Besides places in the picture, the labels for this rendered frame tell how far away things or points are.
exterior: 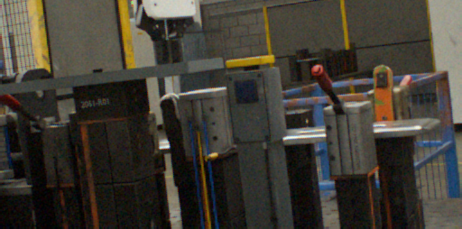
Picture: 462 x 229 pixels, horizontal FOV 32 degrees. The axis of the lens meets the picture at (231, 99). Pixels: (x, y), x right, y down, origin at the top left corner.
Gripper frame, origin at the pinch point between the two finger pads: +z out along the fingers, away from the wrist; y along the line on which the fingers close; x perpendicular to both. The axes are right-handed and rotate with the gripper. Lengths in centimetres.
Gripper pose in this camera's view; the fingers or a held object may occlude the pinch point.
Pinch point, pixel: (169, 51)
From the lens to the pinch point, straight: 132.8
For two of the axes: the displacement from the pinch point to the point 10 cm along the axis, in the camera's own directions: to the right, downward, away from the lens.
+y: 6.8, -1.2, 7.3
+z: 1.2, 9.9, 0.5
